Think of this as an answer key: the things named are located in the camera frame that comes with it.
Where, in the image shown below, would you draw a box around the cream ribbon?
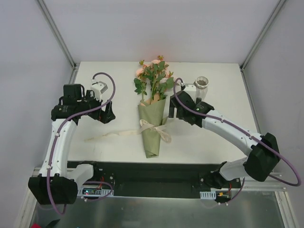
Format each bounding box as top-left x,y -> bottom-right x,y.
84,119 -> 171,143

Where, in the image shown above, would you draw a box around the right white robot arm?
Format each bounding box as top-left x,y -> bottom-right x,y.
169,91 -> 280,189

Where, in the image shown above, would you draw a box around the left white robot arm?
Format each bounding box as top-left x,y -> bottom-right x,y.
28,82 -> 115,205

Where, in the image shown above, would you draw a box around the pink flowers with green leaves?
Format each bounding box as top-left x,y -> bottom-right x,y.
133,55 -> 175,105

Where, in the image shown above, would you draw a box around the white ribbed vase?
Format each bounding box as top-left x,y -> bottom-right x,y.
194,76 -> 209,101

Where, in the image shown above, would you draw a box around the black object at bottom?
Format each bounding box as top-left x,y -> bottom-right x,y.
45,219 -> 60,228

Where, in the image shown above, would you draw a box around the red object at bottom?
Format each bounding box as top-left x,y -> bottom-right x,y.
30,223 -> 41,228

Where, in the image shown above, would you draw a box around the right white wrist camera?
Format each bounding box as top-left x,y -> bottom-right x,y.
183,84 -> 196,100

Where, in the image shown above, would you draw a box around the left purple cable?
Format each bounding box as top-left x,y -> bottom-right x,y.
46,72 -> 116,215

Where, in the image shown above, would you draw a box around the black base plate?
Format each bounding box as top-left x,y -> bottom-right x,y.
66,161 -> 247,202

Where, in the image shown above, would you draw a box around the right aluminium frame post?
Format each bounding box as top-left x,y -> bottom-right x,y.
240,0 -> 288,72

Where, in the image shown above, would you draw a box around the aluminium frame post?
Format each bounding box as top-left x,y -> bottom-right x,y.
240,0 -> 288,72
36,0 -> 77,69

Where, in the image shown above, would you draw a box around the left aluminium frame post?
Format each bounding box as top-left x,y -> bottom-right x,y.
36,0 -> 77,69

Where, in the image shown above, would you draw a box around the left white cable duct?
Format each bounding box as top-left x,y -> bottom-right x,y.
77,188 -> 114,197

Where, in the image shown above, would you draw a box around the white cable duct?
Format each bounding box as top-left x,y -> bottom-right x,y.
199,191 -> 231,200
77,188 -> 114,197

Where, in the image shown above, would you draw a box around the right white cable duct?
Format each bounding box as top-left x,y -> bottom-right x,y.
199,191 -> 231,200

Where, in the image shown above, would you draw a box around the aluminium front rail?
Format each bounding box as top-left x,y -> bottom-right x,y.
243,177 -> 287,192

